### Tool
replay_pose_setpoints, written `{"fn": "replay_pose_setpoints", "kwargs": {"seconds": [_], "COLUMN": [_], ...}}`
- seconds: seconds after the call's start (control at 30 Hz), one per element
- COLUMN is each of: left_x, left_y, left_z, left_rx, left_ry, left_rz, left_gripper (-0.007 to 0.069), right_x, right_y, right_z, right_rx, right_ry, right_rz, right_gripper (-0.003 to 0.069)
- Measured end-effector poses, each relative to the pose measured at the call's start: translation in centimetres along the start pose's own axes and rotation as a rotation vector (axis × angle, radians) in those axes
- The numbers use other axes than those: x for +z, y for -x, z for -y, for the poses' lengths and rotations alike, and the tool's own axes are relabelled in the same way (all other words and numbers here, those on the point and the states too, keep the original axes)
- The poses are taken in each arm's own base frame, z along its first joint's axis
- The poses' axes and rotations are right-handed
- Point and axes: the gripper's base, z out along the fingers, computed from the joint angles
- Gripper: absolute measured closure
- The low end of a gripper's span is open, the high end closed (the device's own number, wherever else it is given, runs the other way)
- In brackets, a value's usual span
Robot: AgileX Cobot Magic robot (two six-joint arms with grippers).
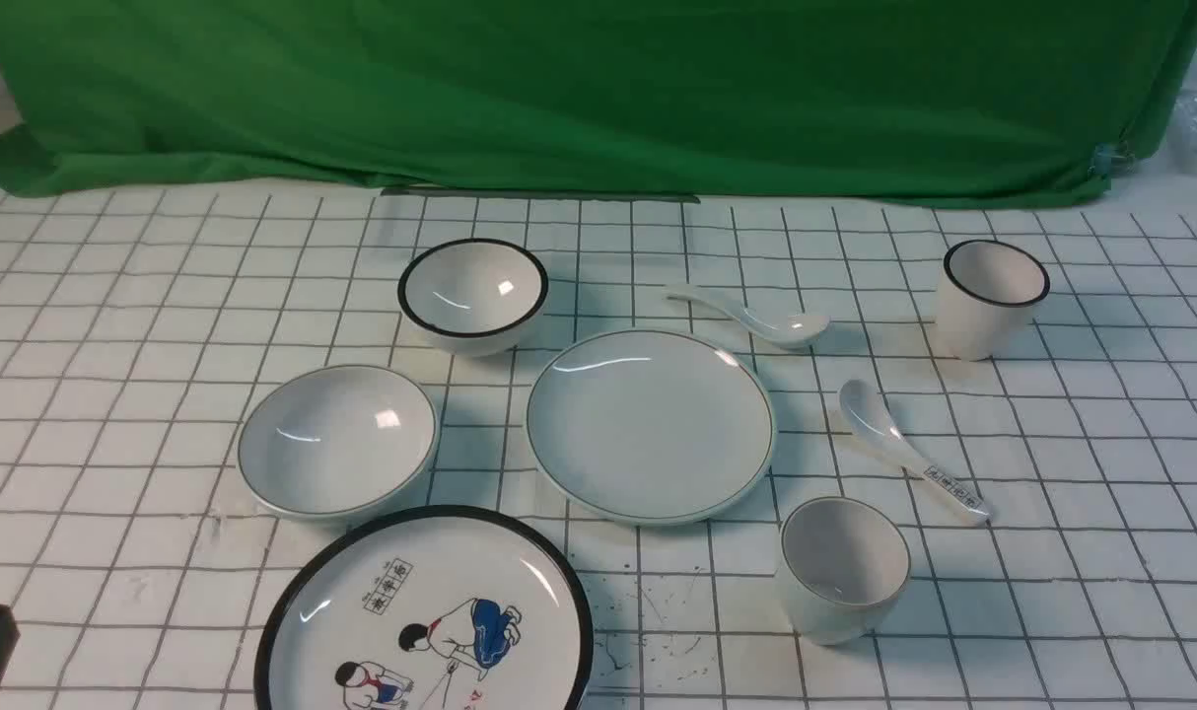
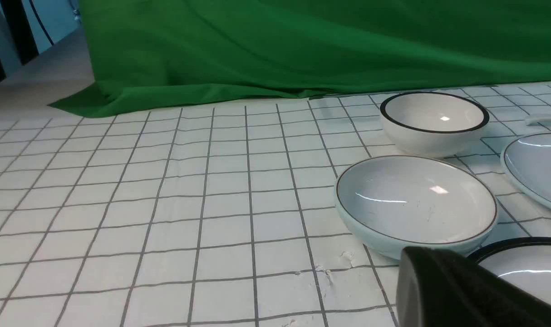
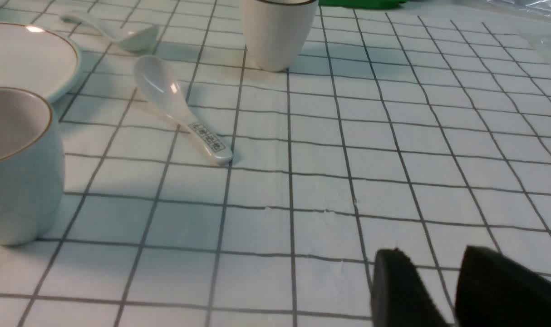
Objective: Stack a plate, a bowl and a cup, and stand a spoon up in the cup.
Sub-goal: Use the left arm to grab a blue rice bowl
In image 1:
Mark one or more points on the grey rimmed shallow white bowl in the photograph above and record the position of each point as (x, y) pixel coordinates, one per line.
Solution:
(338, 445)

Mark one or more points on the white grid tablecloth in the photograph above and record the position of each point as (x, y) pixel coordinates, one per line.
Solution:
(139, 326)

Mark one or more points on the white spoon with printed handle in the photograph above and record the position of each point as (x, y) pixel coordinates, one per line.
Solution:
(871, 423)

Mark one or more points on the grey rimmed white plate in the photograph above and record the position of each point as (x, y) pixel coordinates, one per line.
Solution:
(650, 427)

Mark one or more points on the green backdrop cloth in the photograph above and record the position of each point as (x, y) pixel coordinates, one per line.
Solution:
(951, 104)

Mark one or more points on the black rimmed illustrated plate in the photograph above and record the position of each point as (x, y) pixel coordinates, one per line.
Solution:
(437, 607)

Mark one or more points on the plain white ceramic spoon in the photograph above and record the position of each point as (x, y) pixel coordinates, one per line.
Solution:
(793, 333)

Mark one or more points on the black rimmed white bowl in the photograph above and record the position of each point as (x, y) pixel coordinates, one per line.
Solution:
(474, 297)

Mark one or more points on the black rimmed white cup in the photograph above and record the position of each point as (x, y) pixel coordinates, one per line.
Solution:
(988, 290)

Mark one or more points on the small white cup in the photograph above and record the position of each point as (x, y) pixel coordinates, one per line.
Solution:
(842, 565)

